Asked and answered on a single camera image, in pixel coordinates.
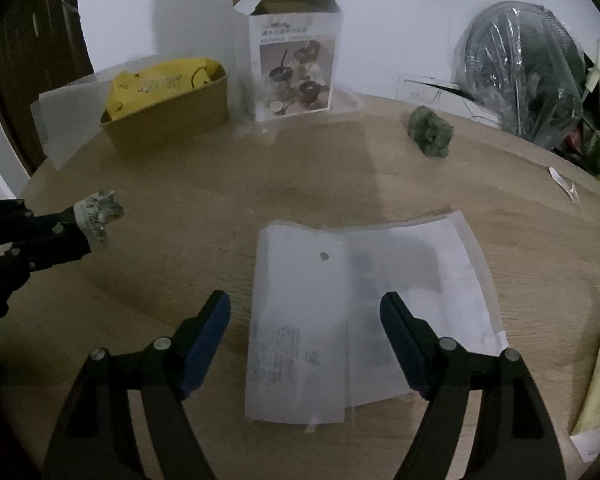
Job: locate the small white paper scrap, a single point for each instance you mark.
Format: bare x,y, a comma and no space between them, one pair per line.
560,180

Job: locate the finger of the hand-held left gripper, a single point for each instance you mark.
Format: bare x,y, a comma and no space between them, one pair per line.
40,222
55,250

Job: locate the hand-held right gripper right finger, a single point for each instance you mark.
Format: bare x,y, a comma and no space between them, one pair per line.
402,340

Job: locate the brown paper container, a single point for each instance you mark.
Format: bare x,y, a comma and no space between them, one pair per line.
170,120

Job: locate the white paper wad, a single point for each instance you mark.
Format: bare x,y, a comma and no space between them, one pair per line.
100,212

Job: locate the printed translucent sock bag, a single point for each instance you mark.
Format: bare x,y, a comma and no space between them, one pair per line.
290,310

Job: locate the green crumpled wad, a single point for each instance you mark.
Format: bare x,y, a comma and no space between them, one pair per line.
430,132

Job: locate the clear plastic bag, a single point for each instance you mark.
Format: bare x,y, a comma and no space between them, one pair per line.
60,115
430,260

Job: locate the plastic-wrapped electric fan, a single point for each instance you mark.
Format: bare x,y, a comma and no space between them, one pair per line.
520,75

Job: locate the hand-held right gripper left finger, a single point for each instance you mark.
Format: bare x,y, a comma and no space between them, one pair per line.
207,340

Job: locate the white printed product box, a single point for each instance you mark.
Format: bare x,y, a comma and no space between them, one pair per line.
295,60

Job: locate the yellow plastic bag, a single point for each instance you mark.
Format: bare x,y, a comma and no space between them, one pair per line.
150,85

